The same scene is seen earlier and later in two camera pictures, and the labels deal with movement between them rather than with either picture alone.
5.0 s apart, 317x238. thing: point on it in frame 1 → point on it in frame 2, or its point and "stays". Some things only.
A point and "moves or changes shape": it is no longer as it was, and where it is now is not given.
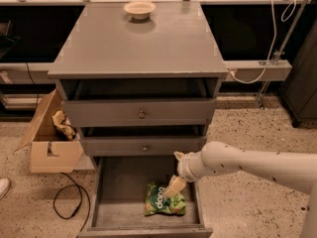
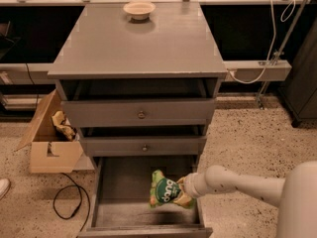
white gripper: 183,167 → 190,183
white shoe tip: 4,186 stays
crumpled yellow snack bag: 63,126 stays
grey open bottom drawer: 120,194 stays
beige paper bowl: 140,10 stays
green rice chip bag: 157,202 moves or changes shape
